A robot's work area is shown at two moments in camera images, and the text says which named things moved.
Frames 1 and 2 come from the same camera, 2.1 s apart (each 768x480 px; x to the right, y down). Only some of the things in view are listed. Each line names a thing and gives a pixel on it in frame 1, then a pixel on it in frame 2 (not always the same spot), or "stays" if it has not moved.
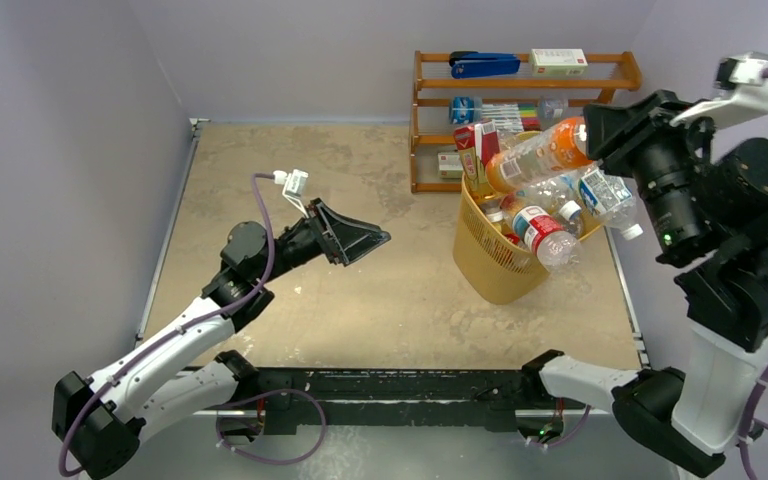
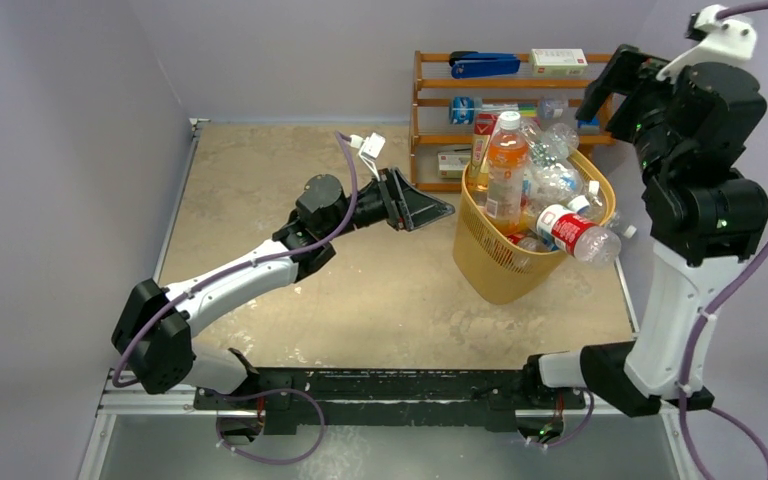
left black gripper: x=350 y=239 -> x=403 y=206
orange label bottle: x=559 y=146 -> x=507 y=155
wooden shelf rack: x=458 y=98 stays
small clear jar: x=553 y=108 stays
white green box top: x=558 y=62 stays
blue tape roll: x=462 y=110 stays
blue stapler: x=475 y=64 stays
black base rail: x=390 y=396 stays
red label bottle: x=550 y=240 -> x=577 y=236
